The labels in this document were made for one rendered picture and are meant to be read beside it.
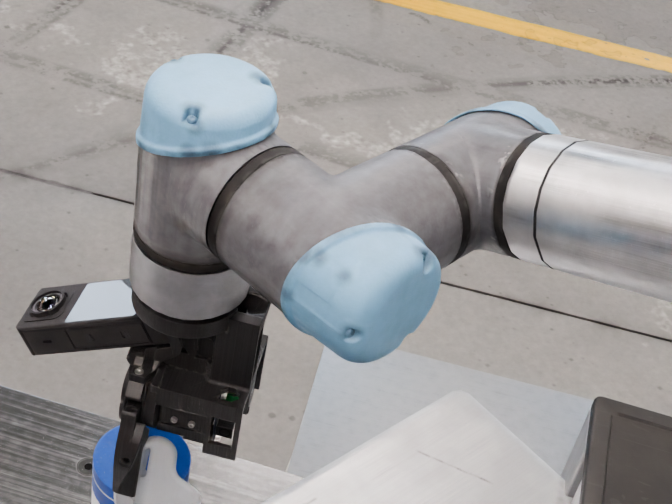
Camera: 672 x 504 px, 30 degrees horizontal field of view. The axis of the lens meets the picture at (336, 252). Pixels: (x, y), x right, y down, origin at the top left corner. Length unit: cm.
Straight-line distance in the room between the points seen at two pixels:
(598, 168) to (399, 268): 13
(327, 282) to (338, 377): 63
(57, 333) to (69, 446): 35
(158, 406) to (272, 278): 21
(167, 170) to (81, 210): 200
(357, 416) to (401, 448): 88
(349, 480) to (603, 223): 35
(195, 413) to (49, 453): 37
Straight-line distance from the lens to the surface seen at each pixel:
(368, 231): 64
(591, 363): 260
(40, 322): 85
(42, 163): 281
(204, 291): 75
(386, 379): 127
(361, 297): 63
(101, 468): 92
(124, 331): 81
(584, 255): 68
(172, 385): 82
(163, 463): 87
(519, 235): 70
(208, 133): 67
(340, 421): 122
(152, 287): 75
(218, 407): 81
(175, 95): 68
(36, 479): 115
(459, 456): 36
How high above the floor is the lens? 174
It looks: 41 degrees down
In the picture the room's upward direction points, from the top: 12 degrees clockwise
